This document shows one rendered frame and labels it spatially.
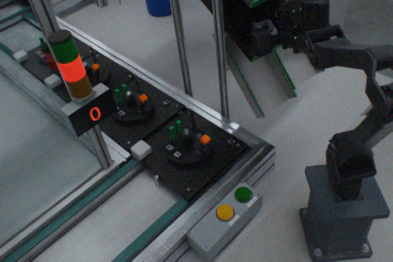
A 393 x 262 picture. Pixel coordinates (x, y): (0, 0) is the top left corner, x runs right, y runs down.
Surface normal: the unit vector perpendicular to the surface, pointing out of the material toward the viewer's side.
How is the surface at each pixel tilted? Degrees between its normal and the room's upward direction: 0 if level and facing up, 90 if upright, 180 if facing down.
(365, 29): 0
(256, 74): 45
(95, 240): 0
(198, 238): 0
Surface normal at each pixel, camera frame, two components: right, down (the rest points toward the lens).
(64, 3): 0.70, 0.44
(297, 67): 0.32, -0.12
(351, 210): -0.11, -0.71
